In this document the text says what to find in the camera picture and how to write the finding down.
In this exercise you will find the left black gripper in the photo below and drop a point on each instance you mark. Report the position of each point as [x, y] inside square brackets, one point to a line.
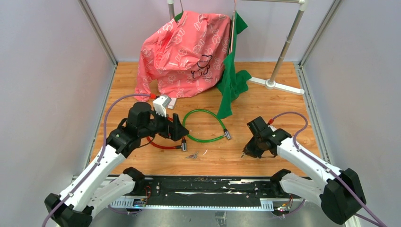
[175, 129]

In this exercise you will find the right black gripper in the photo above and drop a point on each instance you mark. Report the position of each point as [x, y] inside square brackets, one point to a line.
[252, 151]

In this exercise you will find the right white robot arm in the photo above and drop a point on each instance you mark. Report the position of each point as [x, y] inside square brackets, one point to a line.
[337, 192]

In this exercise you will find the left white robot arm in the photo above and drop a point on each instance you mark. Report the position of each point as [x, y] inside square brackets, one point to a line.
[82, 200]

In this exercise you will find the keys near red lock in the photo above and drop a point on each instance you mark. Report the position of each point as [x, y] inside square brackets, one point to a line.
[192, 156]

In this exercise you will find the white metal clothes rack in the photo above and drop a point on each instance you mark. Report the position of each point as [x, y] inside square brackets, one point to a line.
[271, 82]

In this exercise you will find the green cloth garment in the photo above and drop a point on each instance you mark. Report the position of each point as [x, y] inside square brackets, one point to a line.
[233, 83]

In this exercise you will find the pink patterned jacket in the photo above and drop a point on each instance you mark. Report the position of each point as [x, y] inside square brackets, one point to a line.
[185, 56]

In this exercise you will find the red cable lock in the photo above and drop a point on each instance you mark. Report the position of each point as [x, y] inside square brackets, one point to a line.
[183, 146]

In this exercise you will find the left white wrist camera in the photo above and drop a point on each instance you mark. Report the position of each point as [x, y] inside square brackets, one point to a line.
[161, 104]

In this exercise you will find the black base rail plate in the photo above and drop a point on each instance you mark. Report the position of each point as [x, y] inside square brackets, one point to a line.
[207, 192]

